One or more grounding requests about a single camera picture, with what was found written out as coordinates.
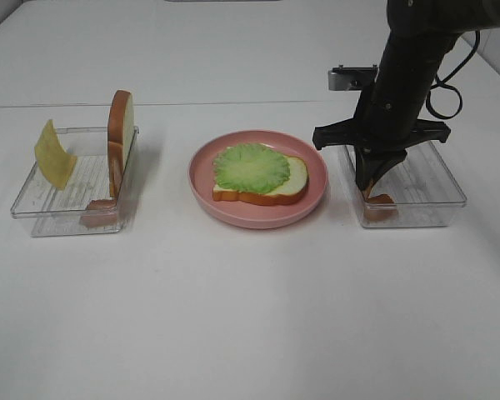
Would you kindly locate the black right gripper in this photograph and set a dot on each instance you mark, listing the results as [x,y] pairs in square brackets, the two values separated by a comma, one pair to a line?
[385,125]

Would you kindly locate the bacon strip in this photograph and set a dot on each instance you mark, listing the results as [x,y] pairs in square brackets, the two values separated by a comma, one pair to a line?
[377,208]
[100,206]

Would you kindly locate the bread slice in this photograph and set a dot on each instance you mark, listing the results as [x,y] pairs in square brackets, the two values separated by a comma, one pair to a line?
[288,193]
[120,132]

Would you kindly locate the green lettuce leaf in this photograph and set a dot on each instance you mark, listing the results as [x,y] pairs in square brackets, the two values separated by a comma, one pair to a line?
[250,168]

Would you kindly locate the yellow cheese slice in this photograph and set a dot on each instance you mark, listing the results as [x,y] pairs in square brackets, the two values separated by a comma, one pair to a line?
[54,163]

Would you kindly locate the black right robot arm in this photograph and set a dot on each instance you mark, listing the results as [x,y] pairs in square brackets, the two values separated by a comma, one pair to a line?
[421,34]

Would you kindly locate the clear right plastic container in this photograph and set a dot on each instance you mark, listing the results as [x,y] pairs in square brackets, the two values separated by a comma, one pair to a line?
[423,188]

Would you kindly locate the clear plastic container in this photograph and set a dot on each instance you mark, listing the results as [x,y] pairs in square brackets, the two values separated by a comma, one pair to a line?
[423,188]
[46,211]

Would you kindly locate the pink round plate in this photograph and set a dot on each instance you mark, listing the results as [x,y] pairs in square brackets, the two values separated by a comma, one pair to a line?
[246,215]

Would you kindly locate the clear left plastic container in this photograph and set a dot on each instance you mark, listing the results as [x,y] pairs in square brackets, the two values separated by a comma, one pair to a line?
[46,211]

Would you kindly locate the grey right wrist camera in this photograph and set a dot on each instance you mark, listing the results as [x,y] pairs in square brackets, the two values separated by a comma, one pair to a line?
[343,78]

